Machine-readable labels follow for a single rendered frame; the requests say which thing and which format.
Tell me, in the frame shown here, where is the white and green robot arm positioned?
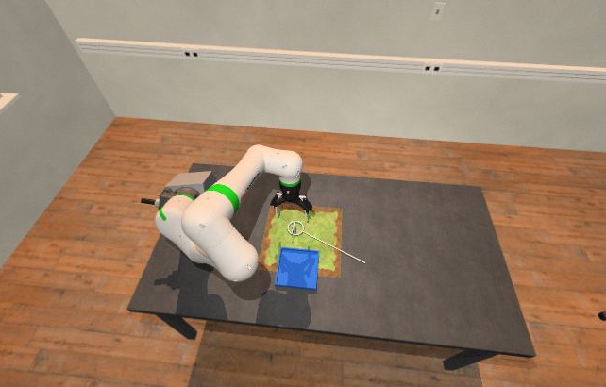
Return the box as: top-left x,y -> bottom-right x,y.
141,144 -> 303,282

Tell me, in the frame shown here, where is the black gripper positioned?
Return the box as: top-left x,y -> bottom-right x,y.
270,191 -> 312,219

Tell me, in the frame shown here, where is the blue tray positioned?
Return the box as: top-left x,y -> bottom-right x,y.
275,247 -> 319,291

